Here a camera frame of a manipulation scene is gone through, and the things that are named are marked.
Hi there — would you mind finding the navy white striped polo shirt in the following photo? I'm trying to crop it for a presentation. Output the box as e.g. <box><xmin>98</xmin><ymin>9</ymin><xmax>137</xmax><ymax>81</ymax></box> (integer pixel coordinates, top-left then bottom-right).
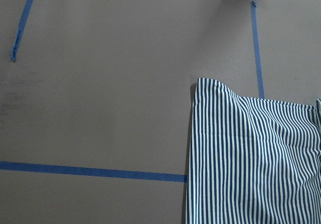
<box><xmin>186</xmin><ymin>78</ymin><xmax>320</xmax><ymax>223</ymax></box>

